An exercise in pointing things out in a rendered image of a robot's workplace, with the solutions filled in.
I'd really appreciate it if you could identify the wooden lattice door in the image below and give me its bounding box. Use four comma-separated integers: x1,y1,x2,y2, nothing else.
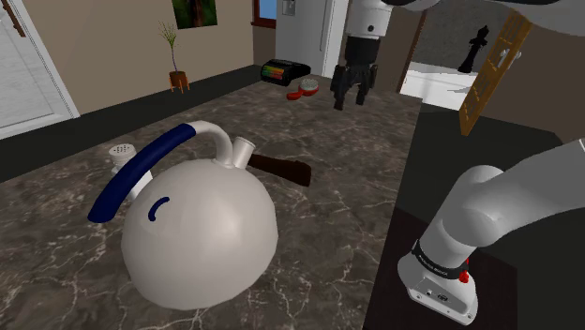
458,9,534,137

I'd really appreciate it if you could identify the green wall picture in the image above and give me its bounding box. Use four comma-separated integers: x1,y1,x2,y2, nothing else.
171,0,218,31

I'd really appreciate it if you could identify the window with brown frame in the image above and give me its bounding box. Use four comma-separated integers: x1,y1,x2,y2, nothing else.
250,0,278,30

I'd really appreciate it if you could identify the white kettle with blue handle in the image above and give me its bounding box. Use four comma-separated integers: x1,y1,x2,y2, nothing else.
86,120,280,312

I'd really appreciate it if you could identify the dark brown flat tool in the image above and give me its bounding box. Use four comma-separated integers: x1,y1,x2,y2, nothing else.
247,153,313,188

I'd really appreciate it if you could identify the black box with coloured stripes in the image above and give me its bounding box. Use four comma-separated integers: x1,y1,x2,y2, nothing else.
260,58,312,88

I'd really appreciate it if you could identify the white framed glass door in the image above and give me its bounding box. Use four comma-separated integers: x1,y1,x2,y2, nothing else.
0,0,82,141

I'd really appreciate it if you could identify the black chess figure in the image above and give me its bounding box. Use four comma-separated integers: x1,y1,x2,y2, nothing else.
457,24,490,75

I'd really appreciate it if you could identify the white salt shaker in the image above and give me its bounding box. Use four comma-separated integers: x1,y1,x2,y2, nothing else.
108,142,154,203

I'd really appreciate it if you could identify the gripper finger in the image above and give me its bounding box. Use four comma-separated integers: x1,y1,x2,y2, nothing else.
333,80,353,113
354,78,370,107

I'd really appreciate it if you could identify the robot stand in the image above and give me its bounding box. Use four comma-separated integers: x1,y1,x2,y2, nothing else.
362,102,585,330

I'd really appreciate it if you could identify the potted plant on wooden stand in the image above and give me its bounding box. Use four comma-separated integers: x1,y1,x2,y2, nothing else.
157,20,191,95

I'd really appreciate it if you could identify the red round brush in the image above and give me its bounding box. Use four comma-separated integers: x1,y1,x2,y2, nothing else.
285,78,321,101

